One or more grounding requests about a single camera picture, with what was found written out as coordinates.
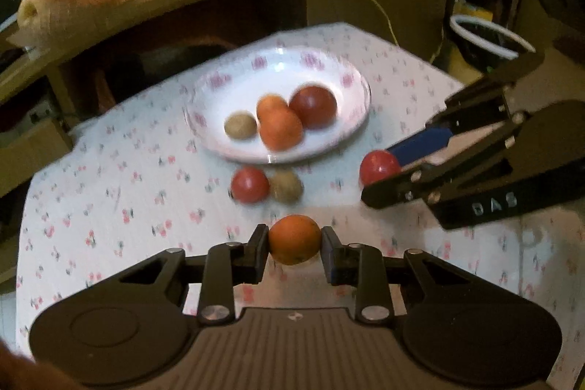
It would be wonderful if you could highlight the small red tomato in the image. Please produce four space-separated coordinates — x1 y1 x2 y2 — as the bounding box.
230 167 270 204

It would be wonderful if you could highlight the pale apple on shelf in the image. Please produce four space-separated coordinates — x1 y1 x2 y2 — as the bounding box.
17 0 69 30

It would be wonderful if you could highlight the wooden tv stand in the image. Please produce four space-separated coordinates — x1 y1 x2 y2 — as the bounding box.
1 0 449 130

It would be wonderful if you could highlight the lone orange mandarin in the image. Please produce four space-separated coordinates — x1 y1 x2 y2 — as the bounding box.
256 94 288 123

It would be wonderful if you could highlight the woven fruit tray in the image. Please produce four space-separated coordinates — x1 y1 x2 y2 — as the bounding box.
7 0 129 49

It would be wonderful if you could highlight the black basket white rim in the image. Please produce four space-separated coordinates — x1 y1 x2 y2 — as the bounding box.
449 14 536 74

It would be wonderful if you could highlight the white floral ceramic plate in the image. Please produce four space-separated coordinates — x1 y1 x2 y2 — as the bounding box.
185 48 371 164

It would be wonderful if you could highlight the brown kiwi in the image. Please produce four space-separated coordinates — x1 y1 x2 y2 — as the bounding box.
269 170 305 204

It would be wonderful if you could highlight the cherry print tablecloth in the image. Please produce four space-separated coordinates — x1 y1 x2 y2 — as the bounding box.
15 24 584 389

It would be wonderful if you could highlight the large dark red tomato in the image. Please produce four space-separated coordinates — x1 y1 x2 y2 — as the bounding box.
288 85 337 130

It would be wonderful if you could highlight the small orange mandarin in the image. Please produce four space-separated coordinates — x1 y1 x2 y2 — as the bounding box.
269 215 321 265

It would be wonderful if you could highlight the green kiwi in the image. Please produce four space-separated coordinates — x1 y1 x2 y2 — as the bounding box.
224 111 258 140

